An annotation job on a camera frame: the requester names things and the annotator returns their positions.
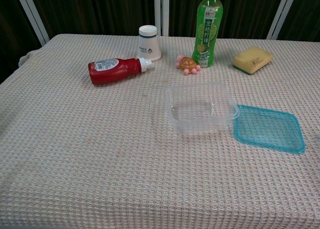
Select white paper cup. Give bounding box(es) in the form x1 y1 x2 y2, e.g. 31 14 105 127
136 24 162 63

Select pink waffle tablecloth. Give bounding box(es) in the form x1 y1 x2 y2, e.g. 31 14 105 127
0 33 320 229

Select red ketchup squeeze bottle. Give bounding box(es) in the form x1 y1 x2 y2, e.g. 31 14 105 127
87 56 153 87

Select clear plastic food container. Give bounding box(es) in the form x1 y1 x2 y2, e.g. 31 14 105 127
164 81 241 137

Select pink orange turtle toy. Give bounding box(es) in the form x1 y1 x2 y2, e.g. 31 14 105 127
176 54 202 77

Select yellow sponge with green pad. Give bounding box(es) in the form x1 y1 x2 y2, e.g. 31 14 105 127
232 45 274 76

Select blue translucent container lid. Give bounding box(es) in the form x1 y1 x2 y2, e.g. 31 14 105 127
233 104 306 155

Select green lemon drink bottle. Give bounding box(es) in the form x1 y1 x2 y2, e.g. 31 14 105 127
191 0 224 69

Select dark pleated curtain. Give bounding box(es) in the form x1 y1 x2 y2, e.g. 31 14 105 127
0 0 320 84

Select white frame post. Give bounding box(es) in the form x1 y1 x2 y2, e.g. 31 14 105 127
153 0 170 37
265 0 300 41
13 0 50 47

